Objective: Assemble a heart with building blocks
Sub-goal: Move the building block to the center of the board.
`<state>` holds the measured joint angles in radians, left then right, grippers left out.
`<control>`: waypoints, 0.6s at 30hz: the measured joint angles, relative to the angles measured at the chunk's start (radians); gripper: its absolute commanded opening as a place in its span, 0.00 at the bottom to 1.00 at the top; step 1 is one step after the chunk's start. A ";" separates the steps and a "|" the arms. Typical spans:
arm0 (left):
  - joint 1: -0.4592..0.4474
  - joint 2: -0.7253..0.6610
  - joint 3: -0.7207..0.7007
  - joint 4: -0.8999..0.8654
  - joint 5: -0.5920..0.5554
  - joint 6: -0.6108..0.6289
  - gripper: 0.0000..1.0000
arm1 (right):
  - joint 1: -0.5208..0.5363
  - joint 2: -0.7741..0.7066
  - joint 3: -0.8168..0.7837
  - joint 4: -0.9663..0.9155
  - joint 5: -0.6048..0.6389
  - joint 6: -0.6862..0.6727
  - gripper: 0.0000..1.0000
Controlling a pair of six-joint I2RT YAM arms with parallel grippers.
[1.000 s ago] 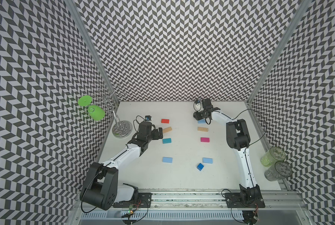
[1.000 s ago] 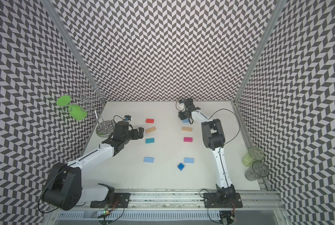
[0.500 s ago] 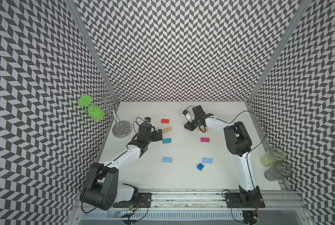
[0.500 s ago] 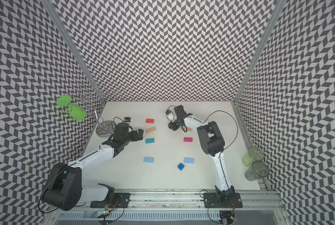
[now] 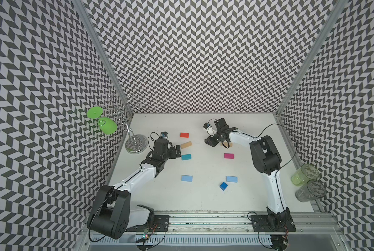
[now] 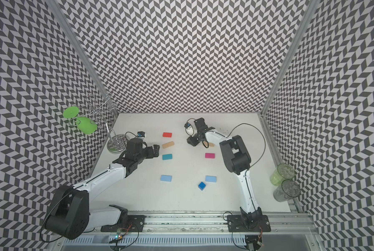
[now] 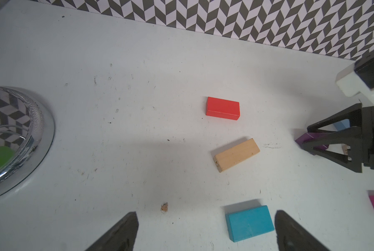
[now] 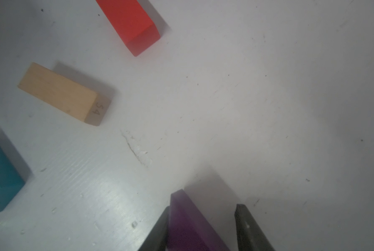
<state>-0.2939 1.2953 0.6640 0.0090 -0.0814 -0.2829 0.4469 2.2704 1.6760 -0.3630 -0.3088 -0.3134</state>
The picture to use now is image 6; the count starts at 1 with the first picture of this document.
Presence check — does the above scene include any red rectangular block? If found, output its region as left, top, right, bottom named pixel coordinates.
left=162, top=132, right=172, bottom=138

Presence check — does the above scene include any teal rectangular block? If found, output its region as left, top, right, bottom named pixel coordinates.
left=162, top=154, right=173, bottom=161

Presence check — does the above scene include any magenta rectangular block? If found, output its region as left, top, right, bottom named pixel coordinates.
left=205, top=153, right=215, bottom=159

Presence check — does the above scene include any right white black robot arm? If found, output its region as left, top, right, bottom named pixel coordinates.
left=184, top=118, right=263, bottom=230

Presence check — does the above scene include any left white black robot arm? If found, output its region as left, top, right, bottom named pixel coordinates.
left=41, top=138, right=160, bottom=239

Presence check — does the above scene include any light blue block lower left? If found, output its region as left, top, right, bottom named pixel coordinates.
left=160, top=175, right=172, bottom=182

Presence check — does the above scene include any light blue block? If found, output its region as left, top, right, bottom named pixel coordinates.
left=205, top=176, right=217, bottom=183
left=160, top=175, right=172, bottom=182

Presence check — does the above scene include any light blue block lower right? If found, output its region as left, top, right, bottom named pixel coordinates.
left=205, top=176, right=217, bottom=183

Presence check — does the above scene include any dark blue cube block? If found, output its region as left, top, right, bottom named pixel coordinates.
left=198, top=182, right=206, bottom=191

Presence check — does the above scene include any lower green cup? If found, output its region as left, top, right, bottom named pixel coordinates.
left=76, top=117, right=98, bottom=135

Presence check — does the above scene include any green cup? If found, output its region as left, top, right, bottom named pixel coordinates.
left=63, top=106, right=80, bottom=119
left=76, top=117, right=98, bottom=135

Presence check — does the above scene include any upper green cup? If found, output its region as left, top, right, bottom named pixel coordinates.
left=63, top=106, right=80, bottom=119

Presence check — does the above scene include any green transparent glass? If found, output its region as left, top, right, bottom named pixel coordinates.
left=270, top=163, right=296, bottom=186

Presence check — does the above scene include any grey transparent glass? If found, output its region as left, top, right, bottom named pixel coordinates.
left=273, top=179, right=301, bottom=202

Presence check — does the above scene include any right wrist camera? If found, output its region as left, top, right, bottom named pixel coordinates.
left=184, top=122, right=194, bottom=136

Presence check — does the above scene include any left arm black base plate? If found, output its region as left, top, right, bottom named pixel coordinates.
left=101, top=215, right=146, bottom=233

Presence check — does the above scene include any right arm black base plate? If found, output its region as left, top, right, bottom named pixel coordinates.
left=226, top=214, right=271, bottom=233

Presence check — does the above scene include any aluminium front rail frame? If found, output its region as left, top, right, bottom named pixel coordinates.
left=51, top=211, right=325, bottom=251

